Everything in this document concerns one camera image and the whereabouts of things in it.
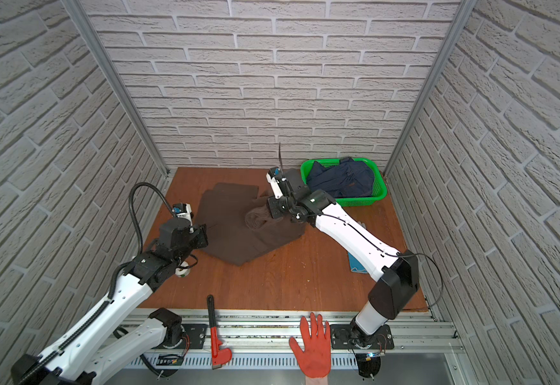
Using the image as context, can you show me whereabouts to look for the brown trousers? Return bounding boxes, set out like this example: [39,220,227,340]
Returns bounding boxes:
[194,183,305,266]

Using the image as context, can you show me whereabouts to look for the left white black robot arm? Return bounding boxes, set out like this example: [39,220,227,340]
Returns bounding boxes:
[12,218,209,384]

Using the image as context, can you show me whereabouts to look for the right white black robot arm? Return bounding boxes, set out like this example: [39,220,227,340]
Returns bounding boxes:
[267,175,420,344]

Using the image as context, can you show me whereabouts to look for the navy blue trousers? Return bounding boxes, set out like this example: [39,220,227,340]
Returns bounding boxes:
[306,158,375,199]

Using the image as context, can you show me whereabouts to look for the red gloved hand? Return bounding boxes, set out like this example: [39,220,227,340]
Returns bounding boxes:
[289,312,331,384]

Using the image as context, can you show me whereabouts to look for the white tape roll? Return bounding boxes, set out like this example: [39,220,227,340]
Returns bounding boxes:
[175,262,190,278]

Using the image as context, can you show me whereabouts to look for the green plastic basket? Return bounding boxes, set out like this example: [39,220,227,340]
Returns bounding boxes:
[300,157,387,207]

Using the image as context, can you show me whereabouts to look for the small black electronics box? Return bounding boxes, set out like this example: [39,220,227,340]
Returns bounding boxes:
[157,354,184,367]

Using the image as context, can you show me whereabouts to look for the red pipe wrench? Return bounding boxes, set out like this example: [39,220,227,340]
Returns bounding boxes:
[206,295,233,370]

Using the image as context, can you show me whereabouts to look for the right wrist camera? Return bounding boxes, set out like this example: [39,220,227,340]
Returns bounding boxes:
[267,168,284,199]

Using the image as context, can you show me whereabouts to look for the black corrugated cable conduit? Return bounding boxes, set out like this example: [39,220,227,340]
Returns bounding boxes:
[108,181,175,299]

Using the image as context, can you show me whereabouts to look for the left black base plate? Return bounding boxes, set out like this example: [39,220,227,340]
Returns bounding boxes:
[158,324,208,350]

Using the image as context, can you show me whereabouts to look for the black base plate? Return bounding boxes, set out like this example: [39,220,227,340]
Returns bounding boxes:
[158,324,208,350]
[331,324,395,351]

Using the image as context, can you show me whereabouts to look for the aluminium rail frame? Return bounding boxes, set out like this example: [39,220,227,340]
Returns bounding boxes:
[67,307,464,372]

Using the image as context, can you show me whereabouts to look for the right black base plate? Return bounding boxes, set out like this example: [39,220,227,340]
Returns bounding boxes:
[331,324,395,351]

